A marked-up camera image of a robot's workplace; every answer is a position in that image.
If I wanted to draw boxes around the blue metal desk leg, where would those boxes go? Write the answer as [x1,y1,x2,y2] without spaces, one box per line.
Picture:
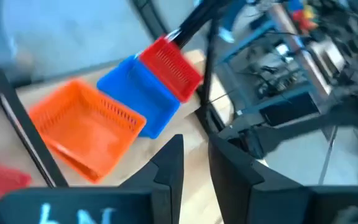
[219,18,279,65]

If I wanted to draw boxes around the black aluminium table frame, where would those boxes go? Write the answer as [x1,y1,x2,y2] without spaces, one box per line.
[129,0,232,138]

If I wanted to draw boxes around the silver corner bracket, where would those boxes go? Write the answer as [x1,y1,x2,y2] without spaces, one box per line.
[165,28,181,42]

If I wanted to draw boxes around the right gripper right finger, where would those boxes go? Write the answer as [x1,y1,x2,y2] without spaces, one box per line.
[208,134,358,224]

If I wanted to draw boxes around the blue plastic basket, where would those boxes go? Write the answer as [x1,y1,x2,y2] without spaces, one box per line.
[96,55,181,140]

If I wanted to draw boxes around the dark computer tower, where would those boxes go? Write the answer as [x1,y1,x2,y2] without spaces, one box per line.
[259,92,320,127]

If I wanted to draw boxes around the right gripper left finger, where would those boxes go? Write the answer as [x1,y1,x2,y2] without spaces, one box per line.
[0,134,185,224]

